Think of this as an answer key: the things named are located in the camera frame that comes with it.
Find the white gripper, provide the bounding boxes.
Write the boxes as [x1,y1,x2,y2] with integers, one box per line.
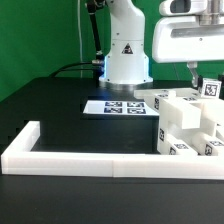
[152,16,224,89]

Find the white thin cable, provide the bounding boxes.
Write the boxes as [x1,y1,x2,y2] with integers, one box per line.
[77,0,84,79]

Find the white U-shaped fence frame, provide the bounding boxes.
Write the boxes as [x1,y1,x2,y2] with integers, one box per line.
[1,121,224,180]

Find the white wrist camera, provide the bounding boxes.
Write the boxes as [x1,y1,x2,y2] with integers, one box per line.
[159,0,208,16]

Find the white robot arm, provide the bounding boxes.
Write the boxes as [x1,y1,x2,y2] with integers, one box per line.
[86,0,224,89]

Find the white tag sheet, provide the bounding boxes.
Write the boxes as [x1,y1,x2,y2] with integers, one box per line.
[83,100,158,116]

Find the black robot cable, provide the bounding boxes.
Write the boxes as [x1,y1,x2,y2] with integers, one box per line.
[49,61,105,78]

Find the white chair back part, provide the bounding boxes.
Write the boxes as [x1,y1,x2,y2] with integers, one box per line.
[134,88,224,129]

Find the white chair seat part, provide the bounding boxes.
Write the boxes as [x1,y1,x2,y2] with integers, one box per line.
[157,119,224,155]

